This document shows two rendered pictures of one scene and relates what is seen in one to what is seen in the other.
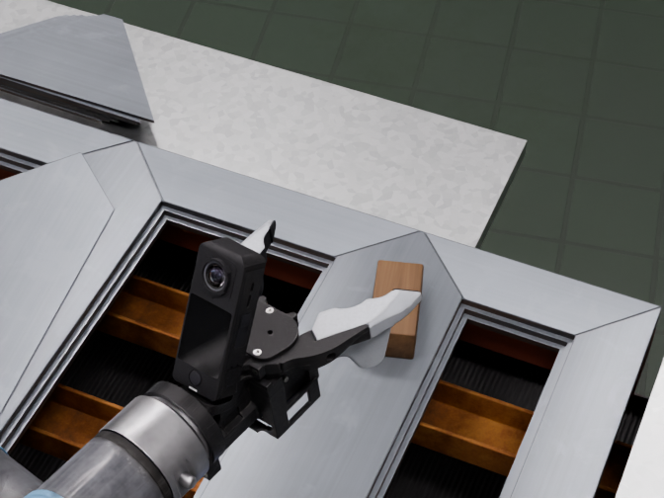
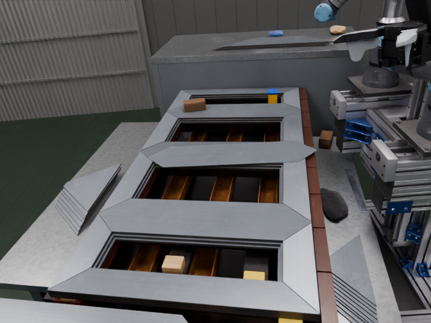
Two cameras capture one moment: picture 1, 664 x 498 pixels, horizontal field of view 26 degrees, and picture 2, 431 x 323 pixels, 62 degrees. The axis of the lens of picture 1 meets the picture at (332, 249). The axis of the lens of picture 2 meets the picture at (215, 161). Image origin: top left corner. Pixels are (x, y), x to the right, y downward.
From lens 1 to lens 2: 2.38 m
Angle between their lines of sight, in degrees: 73
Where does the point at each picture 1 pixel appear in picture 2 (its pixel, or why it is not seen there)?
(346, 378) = (213, 110)
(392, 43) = not seen: outside the picture
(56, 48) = (83, 190)
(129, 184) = (158, 147)
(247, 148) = (126, 155)
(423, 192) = (141, 130)
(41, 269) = (196, 150)
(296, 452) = (235, 111)
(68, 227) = (179, 150)
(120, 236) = (179, 143)
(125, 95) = (109, 170)
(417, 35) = not seen: outside the picture
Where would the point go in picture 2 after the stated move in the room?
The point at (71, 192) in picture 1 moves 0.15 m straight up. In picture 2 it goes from (164, 154) to (158, 124)
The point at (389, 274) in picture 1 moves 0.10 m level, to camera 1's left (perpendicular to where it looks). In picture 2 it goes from (187, 102) to (191, 109)
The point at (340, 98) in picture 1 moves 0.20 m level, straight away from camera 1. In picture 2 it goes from (104, 147) to (66, 154)
